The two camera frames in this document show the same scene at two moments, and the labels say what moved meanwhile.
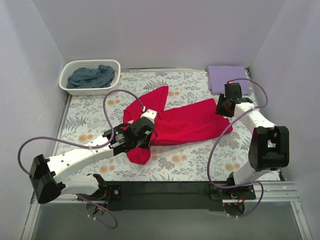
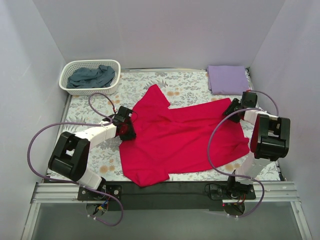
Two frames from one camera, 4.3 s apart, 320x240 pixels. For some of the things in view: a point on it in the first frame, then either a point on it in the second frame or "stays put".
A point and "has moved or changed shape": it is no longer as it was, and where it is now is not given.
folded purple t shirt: x=218 y=76 stays put
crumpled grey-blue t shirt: x=84 y=77 stays put
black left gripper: x=148 y=139 -> x=128 y=133
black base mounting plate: x=172 y=195 stays put
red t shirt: x=200 y=119 has moved or changed shape
